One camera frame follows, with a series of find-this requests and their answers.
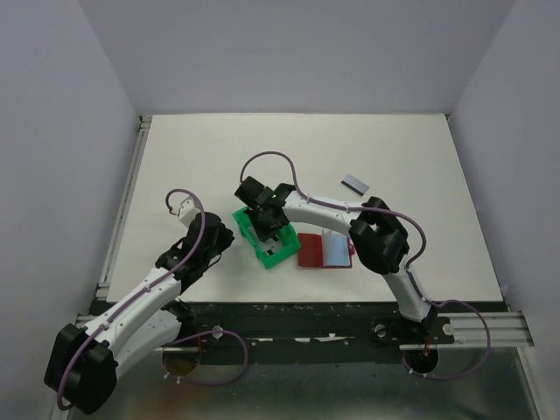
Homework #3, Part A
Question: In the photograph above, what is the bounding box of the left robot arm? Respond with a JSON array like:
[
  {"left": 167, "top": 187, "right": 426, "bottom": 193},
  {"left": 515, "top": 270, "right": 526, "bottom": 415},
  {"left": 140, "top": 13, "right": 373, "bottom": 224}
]
[{"left": 44, "top": 212, "right": 234, "bottom": 415}]

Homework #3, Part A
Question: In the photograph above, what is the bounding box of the left aluminium rail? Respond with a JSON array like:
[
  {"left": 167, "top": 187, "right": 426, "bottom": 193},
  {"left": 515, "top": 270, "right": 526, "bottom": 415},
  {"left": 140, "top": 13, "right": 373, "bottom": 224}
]
[{"left": 94, "top": 115, "right": 153, "bottom": 301}]

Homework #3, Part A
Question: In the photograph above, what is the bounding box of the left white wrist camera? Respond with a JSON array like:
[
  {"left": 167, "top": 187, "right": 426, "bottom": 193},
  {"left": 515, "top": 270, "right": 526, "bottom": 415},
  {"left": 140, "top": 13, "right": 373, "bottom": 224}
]
[{"left": 177, "top": 197, "right": 199, "bottom": 228}]

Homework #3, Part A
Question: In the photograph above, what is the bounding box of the front aluminium rail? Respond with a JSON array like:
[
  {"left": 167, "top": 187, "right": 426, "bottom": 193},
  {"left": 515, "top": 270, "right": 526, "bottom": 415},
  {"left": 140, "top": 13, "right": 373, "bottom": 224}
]
[{"left": 73, "top": 310, "right": 536, "bottom": 351}]

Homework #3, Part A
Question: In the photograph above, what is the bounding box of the white magnetic stripe card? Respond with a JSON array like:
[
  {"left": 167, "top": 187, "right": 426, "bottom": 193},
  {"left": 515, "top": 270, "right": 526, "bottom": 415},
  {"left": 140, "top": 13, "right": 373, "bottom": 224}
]
[{"left": 340, "top": 174, "right": 369, "bottom": 197}]

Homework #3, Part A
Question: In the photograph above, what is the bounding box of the green plastic card tray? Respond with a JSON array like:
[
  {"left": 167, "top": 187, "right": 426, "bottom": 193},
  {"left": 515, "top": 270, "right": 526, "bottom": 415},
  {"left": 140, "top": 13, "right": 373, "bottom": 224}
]
[{"left": 232, "top": 207, "right": 301, "bottom": 270}]

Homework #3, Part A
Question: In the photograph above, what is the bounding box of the silver card in tray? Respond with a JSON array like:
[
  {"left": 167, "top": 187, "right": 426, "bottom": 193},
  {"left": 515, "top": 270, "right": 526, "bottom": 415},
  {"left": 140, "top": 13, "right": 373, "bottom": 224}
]
[{"left": 248, "top": 227, "right": 283, "bottom": 256}]

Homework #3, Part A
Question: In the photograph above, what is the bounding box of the aluminium rail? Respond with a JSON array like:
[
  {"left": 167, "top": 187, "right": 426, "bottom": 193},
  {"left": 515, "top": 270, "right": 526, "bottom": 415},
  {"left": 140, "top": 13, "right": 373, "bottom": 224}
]
[
  {"left": 94, "top": 115, "right": 153, "bottom": 301},
  {"left": 73, "top": 310, "right": 536, "bottom": 351}
]

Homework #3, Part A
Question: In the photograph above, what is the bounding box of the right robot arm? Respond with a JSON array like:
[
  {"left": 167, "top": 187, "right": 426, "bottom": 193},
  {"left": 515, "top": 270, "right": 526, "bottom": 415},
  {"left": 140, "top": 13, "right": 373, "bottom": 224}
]
[{"left": 234, "top": 177, "right": 437, "bottom": 343}]

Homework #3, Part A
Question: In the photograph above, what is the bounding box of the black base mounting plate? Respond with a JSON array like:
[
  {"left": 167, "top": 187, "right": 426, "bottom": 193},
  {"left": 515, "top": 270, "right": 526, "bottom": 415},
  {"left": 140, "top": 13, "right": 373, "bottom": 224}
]
[{"left": 165, "top": 302, "right": 454, "bottom": 365}]

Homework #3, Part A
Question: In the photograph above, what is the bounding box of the red card holder wallet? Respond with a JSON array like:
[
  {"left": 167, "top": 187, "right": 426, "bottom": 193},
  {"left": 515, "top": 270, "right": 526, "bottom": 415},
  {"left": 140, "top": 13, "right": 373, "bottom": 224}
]
[{"left": 297, "top": 230, "right": 355, "bottom": 269}]

